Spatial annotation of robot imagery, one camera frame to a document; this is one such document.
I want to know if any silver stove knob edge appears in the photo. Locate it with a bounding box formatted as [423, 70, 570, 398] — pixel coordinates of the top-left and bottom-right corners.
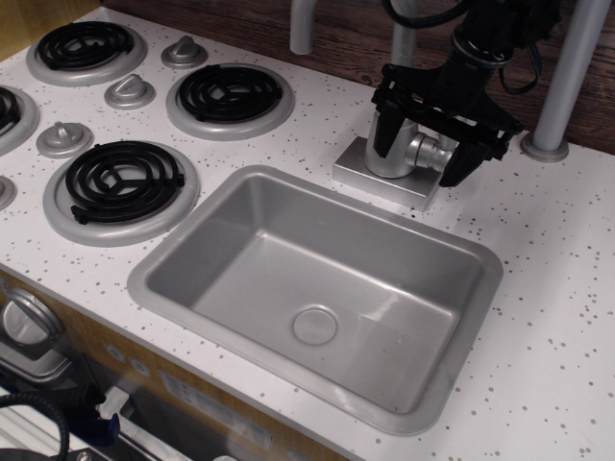
[0, 176, 17, 210]

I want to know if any grey support pole with base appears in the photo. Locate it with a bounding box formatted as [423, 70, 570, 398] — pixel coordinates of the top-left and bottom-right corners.
[521, 0, 611, 163]

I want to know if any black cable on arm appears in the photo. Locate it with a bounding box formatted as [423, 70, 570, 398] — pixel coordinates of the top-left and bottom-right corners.
[497, 37, 544, 97]

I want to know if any grey plastic sink basin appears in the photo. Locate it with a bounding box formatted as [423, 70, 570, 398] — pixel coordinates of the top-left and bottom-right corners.
[128, 166, 503, 436]

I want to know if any silver stove knob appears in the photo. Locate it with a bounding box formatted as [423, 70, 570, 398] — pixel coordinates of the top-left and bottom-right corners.
[37, 122, 94, 158]
[104, 74, 156, 110]
[160, 36, 209, 69]

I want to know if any silver stove knob lower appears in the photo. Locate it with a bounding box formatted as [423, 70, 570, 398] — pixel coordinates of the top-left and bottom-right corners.
[37, 122, 94, 158]

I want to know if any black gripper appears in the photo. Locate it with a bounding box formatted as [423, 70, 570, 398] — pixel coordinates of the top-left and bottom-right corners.
[372, 25, 523, 187]

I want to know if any black cable lower left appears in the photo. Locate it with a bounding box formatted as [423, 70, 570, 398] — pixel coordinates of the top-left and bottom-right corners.
[0, 391, 72, 461]

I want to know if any back right stove burner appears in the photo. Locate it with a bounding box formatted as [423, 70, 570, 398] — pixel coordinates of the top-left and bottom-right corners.
[165, 63, 295, 141]

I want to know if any silver stove knob top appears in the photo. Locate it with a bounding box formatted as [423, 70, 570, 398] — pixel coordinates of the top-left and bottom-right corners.
[160, 36, 209, 69]

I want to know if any silver stove knob middle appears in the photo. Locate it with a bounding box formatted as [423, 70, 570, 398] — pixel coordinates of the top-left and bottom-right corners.
[104, 74, 156, 110]

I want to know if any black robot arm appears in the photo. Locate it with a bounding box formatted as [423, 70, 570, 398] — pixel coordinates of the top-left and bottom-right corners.
[372, 1, 561, 187]

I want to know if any silver faucet with base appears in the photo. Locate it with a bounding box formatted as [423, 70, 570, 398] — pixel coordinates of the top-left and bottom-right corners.
[289, 0, 442, 211]

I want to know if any back left stove burner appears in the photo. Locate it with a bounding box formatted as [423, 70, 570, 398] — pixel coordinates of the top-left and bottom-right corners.
[26, 21, 147, 87]

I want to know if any silver faucet lever handle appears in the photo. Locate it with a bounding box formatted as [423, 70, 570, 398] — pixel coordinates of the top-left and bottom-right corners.
[406, 132, 458, 173]

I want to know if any silver oven dial knob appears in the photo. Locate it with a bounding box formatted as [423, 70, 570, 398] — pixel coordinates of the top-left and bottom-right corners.
[1, 288, 63, 359]

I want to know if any left edge stove burner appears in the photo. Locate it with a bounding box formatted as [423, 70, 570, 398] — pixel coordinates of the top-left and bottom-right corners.
[1, 85, 39, 156]

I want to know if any front right stove burner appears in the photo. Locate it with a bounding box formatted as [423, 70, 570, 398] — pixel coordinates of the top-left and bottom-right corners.
[43, 140, 200, 247]

